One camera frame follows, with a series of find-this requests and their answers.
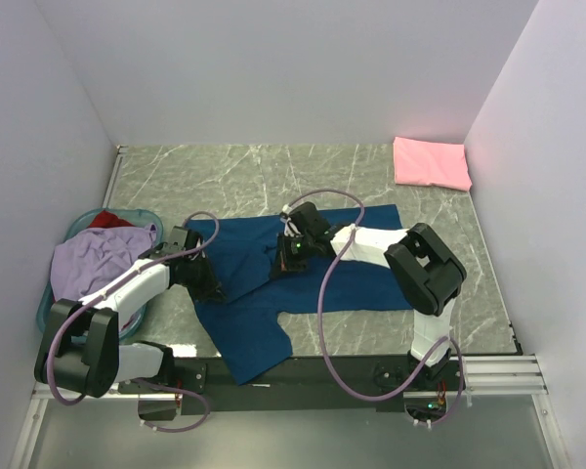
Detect blue t shirt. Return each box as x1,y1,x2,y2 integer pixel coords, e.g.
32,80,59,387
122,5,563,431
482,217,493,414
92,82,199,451
188,215,410,385

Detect black base beam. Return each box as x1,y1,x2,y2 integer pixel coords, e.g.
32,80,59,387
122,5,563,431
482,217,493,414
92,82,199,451
116,354,450,421

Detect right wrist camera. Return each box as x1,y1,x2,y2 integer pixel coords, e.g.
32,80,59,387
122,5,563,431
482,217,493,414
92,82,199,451
280,201,331,238

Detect folded pink t shirt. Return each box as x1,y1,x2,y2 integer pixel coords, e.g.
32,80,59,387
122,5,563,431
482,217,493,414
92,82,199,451
393,137,472,192

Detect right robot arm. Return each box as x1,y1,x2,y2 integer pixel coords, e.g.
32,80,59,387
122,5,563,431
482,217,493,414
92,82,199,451
270,222,467,390

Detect right aluminium rail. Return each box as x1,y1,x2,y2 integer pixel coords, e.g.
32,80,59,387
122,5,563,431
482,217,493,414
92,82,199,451
398,356,572,468

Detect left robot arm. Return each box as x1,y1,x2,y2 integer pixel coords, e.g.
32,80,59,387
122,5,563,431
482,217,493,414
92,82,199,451
34,253,226,405

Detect red t shirt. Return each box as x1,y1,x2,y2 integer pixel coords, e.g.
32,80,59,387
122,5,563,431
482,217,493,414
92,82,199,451
88,210,133,229

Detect lavender t shirt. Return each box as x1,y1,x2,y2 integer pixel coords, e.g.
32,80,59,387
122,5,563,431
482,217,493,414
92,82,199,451
50,224,158,300

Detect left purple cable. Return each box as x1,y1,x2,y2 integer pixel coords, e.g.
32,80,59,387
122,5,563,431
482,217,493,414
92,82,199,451
46,210,221,435

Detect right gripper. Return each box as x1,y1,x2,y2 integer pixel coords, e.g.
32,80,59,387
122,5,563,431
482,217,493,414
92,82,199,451
270,232,315,279

